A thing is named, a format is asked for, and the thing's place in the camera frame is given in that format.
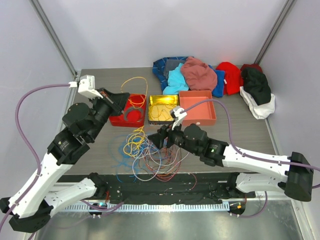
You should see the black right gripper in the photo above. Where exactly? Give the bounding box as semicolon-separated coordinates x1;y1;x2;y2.
148;118;200;156

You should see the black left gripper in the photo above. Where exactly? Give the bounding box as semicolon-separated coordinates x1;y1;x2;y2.
86;87;130;142

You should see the thin yellow cable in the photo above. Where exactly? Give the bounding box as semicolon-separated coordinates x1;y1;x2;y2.
149;96;180;123

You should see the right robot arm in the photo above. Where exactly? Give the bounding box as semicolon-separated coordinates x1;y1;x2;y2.
148;124;314;202

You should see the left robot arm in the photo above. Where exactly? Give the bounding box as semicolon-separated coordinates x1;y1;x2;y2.
0;88;130;233

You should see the red plastic box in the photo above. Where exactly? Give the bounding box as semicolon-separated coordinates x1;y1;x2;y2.
109;94;147;128

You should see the grey tape roll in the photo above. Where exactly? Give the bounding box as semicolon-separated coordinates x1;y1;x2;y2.
123;106;145;122

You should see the gold metal tin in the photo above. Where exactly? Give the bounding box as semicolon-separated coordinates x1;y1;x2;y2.
147;95;180;126

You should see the salmon pink box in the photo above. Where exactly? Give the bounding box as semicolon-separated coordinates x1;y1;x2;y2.
179;90;217;127

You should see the cyan cloth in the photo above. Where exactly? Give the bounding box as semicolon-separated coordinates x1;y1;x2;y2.
163;63;189;95

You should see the grey cloth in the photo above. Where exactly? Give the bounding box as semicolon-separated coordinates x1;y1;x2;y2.
163;59;186;79

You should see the dusty pink cloth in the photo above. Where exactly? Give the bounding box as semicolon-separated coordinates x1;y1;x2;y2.
180;56;218;92

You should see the royal blue cloth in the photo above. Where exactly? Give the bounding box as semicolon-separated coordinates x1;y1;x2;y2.
209;65;225;98

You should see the black cloth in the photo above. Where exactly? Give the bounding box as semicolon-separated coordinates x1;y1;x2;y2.
241;67;271;106

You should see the dark red cloth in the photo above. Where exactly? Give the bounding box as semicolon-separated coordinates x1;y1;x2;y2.
240;63;263;73

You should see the brown cable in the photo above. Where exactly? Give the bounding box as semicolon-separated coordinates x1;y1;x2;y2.
139;139;182;175

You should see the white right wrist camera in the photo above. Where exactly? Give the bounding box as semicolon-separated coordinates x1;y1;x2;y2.
170;105;187;130

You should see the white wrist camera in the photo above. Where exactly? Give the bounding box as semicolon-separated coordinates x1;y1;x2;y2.
170;105;187;130
68;75;103;100

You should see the red cable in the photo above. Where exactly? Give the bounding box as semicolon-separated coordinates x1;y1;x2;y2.
149;139;178;181

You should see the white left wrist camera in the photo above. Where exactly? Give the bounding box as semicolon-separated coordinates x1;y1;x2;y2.
68;75;103;100

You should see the pink cable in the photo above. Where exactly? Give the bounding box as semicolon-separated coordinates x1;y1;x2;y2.
139;139;198;192

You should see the white slotted cable duct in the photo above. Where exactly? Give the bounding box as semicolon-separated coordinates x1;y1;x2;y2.
63;201;230;213

